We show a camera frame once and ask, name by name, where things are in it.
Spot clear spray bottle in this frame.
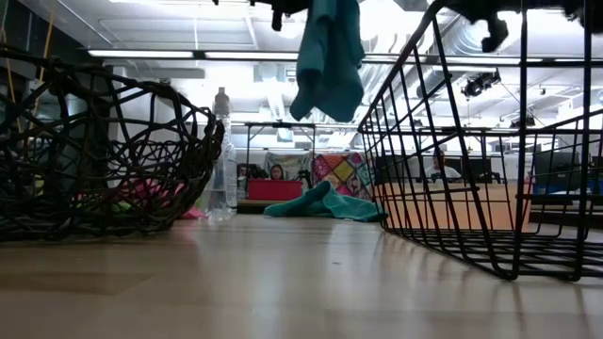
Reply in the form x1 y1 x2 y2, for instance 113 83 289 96
205 87 239 222

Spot black wire basket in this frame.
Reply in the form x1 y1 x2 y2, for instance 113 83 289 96
356 0 603 283

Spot grey hanging cloth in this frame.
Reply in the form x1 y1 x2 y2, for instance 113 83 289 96
263 151 315 181

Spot teal microfiber towel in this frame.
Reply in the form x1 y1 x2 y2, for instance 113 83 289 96
288 0 367 123
262 180 388 223

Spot dark woven wicker basket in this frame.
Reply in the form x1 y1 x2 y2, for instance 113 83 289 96
0 46 226 241

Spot red box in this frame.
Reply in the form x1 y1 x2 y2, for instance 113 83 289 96
247 178 304 202

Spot colourful patchwork quilt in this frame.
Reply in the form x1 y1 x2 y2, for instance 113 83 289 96
312 153 376 202

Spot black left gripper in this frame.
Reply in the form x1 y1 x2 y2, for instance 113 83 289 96
249 0 315 32

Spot dark office monitor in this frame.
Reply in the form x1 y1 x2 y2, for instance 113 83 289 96
533 150 581 187

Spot pink microfiber towel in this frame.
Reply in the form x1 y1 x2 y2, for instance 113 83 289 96
77 177 208 221

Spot black metal frame stand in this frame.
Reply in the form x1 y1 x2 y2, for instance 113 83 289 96
244 121 318 180

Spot black ceiling camera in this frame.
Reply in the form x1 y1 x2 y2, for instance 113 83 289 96
460 69 503 99

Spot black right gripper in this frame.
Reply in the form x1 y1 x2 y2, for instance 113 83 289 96
445 0 583 54

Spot ceiling light strip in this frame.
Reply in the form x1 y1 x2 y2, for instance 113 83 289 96
87 49 195 60
204 50 301 61

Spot yellow cable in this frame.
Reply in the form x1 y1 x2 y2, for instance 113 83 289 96
40 0 57 84

